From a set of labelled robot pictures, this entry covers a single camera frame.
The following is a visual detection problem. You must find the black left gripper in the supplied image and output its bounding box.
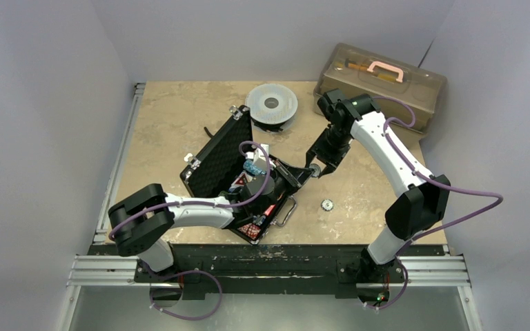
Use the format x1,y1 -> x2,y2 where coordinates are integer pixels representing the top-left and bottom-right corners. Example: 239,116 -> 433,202
255,159 -> 313,217

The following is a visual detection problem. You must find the red playing card deck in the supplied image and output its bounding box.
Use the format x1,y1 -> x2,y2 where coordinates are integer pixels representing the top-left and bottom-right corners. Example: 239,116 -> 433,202
263,204 -> 277,217

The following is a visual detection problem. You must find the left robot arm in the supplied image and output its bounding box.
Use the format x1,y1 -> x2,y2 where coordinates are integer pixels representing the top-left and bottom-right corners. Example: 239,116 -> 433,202
108,159 -> 320,282

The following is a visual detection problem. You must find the white blue chip four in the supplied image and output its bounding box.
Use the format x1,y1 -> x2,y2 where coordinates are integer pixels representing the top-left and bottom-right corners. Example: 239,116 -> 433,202
309,163 -> 321,178

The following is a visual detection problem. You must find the pink box handle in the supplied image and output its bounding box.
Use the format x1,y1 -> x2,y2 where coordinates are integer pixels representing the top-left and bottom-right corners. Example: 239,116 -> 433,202
366,61 -> 404,83

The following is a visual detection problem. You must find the red chip stack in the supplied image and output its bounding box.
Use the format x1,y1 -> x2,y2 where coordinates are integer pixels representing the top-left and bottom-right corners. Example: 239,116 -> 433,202
238,223 -> 262,240

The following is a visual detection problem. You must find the black orange handled tool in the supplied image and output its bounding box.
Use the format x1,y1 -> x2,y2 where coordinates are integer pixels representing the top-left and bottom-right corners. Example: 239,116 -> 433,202
204,127 -> 213,138

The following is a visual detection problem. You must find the red triangular all-in marker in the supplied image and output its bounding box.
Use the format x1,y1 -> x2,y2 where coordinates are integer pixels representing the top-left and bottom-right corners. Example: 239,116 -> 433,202
231,172 -> 250,190

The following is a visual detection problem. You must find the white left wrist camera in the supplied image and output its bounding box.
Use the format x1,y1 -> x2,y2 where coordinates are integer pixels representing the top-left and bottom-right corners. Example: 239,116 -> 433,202
245,146 -> 267,171

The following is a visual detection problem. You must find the black poker set case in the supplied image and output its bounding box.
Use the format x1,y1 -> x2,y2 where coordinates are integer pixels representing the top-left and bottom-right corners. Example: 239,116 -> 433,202
179,105 -> 302,245

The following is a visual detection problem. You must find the white perforated cable spool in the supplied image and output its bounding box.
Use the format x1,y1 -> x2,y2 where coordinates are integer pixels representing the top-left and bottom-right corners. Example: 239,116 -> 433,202
245,83 -> 298,134

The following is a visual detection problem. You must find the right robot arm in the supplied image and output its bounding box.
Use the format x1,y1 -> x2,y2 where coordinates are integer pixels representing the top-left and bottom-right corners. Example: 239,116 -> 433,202
306,89 -> 450,281

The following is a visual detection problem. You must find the light blue chip stack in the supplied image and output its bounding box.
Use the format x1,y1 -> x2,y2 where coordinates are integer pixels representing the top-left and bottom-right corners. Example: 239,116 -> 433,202
243,160 -> 266,177

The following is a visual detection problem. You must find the translucent brown storage box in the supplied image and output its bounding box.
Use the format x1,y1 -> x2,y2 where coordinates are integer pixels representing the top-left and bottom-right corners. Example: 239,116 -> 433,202
313,43 -> 447,136

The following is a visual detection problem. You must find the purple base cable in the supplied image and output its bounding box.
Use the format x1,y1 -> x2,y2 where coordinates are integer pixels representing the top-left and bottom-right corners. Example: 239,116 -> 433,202
144,262 -> 224,321

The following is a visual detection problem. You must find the white blue chip five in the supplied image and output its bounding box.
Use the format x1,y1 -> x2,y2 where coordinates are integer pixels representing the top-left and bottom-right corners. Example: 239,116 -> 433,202
321,199 -> 334,211

